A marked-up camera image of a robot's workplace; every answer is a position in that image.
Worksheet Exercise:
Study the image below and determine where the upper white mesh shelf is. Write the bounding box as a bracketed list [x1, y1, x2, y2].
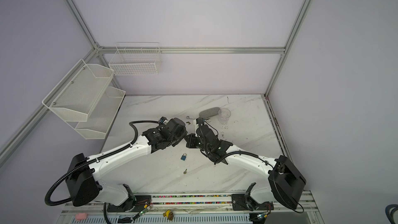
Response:
[42, 60, 115, 122]

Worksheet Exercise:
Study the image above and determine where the blue padlock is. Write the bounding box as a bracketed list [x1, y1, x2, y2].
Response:
[181, 153, 187, 161]

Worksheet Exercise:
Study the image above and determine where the grey fabric case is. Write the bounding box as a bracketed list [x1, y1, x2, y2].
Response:
[199, 107, 221, 119]

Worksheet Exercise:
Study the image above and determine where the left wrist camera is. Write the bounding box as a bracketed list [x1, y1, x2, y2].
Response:
[158, 117, 168, 124]

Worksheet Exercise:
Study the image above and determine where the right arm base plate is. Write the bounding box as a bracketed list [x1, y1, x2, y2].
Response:
[231, 183, 274, 212]

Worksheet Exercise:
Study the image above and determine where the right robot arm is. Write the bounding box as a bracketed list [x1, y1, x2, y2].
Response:
[184, 124, 306, 213]

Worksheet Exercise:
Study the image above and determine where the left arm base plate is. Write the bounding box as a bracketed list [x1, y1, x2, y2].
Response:
[106, 184, 152, 213]

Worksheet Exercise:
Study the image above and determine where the clear plastic cup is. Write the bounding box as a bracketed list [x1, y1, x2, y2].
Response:
[218, 108, 231, 125]

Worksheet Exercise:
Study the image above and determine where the pink eraser on rail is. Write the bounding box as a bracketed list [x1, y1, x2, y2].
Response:
[75, 213, 88, 222]

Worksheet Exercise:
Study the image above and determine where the white mesh shelf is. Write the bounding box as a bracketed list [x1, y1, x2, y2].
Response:
[75, 87, 125, 140]
[42, 60, 115, 122]

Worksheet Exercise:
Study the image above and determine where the aluminium rail bed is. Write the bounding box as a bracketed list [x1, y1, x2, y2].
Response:
[57, 191, 324, 224]

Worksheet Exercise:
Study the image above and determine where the white wire basket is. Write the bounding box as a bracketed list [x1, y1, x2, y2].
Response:
[109, 42, 163, 76]

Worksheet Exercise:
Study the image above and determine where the lower white mesh shelf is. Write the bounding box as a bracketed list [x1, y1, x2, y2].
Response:
[75, 87, 125, 140]

